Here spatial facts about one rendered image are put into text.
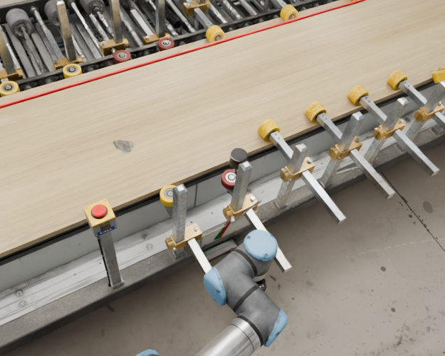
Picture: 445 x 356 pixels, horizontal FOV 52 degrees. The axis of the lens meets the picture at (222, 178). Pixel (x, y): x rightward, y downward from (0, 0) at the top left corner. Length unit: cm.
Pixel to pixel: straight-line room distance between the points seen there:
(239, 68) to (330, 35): 58
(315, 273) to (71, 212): 149
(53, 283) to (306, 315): 134
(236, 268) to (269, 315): 14
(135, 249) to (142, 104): 63
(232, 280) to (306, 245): 163
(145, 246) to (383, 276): 148
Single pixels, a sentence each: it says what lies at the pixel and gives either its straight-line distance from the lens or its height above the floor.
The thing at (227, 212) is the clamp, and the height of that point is 87.
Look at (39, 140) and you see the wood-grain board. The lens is 195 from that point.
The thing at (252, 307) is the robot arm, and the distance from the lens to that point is 114.
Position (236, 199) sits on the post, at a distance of 168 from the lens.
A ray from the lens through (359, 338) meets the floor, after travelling 264.
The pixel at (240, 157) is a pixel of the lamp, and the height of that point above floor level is 115.
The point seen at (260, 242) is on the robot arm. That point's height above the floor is 131.
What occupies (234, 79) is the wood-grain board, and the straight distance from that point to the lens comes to 217.
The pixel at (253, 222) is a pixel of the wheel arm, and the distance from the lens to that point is 175.
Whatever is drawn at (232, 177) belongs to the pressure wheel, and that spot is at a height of 91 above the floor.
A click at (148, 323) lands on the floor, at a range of 247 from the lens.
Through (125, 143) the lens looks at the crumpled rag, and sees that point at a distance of 187.
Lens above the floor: 236
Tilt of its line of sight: 55 degrees down
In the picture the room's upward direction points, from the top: 10 degrees clockwise
